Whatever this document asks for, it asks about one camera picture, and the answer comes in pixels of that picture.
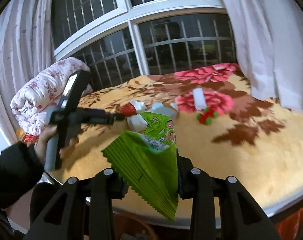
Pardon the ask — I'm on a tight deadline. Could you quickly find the red white carton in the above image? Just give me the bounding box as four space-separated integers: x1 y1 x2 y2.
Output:
116 100 147 117

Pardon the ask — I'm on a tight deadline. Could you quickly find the white right curtain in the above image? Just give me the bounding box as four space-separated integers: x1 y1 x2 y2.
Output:
223 0 303 113

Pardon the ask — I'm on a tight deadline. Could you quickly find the floral folded quilt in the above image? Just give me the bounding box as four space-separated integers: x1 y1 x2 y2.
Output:
10 57 90 135

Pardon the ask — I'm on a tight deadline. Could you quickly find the red green toy car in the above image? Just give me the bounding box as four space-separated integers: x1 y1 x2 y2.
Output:
196 107 218 125

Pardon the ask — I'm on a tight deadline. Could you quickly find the white window frame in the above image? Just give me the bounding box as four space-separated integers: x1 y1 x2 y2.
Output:
54 0 227 75

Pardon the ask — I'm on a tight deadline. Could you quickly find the black sleeved left forearm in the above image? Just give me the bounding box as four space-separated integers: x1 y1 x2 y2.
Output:
0 142 44 209

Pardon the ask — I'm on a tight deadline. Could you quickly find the white towel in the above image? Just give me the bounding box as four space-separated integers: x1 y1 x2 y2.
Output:
192 88 207 111

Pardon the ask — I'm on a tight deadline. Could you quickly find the small white paper cup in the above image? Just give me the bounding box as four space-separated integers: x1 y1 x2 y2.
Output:
127 114 148 133

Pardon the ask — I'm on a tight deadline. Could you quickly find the left floral curtain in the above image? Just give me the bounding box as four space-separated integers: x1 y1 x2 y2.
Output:
0 0 53 145

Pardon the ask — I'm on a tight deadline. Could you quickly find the green snack bag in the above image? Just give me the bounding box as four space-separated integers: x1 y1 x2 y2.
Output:
102 112 179 222

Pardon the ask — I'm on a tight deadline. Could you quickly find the floral plush blanket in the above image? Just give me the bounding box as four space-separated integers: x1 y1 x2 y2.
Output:
16 63 303 221

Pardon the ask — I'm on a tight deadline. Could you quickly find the person left hand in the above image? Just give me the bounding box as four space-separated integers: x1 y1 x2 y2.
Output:
34 125 80 165

